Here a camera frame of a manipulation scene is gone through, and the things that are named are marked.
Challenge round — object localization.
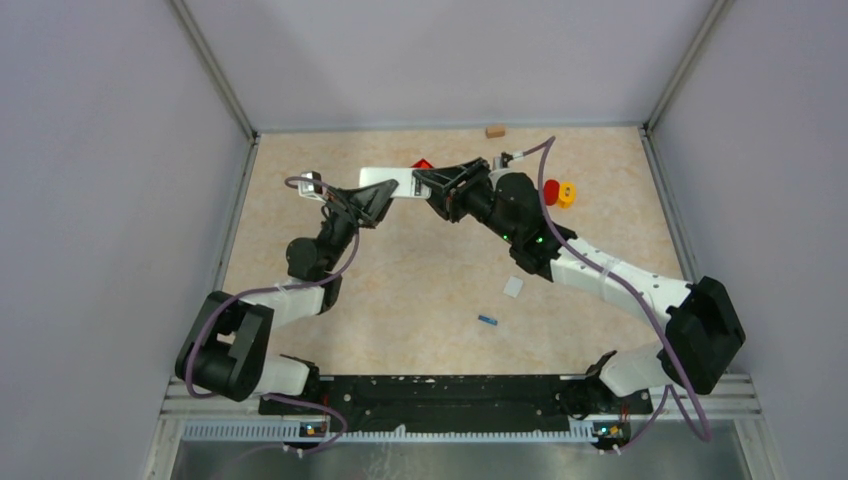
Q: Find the blue AAA battery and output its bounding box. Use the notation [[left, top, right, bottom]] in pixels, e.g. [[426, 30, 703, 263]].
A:
[[478, 315, 498, 326]]

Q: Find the small white battery cover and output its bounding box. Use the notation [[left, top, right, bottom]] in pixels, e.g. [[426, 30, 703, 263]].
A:
[[503, 276, 524, 298]]

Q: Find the red oval toy block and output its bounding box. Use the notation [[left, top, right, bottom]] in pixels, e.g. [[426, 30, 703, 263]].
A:
[[544, 179, 564, 207]]

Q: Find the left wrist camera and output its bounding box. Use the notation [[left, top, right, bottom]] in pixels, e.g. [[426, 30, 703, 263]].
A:
[[297, 171, 327, 201]]

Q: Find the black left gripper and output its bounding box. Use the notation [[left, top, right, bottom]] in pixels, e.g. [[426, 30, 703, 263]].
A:
[[318, 180, 401, 272]]

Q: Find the grey remote control with buttons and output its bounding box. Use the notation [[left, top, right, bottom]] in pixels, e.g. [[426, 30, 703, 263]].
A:
[[358, 166, 435, 199]]

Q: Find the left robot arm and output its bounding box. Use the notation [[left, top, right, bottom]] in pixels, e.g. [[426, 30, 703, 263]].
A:
[[175, 172, 401, 414]]

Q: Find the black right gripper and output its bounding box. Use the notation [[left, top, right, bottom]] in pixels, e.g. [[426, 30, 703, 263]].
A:
[[413, 159, 519, 245]]

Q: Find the tan wooden block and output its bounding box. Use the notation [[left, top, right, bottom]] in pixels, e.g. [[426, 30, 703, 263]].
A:
[[485, 125, 506, 139]]

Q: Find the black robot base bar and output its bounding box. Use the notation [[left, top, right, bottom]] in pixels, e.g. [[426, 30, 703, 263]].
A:
[[258, 374, 654, 435]]

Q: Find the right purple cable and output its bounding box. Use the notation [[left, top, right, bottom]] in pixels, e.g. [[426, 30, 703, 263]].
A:
[[516, 136, 714, 454]]

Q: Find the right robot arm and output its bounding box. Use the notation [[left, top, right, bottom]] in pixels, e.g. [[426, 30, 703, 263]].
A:
[[412, 159, 746, 412]]

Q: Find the red toy bin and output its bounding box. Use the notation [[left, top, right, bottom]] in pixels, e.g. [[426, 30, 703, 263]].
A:
[[412, 158, 433, 169]]

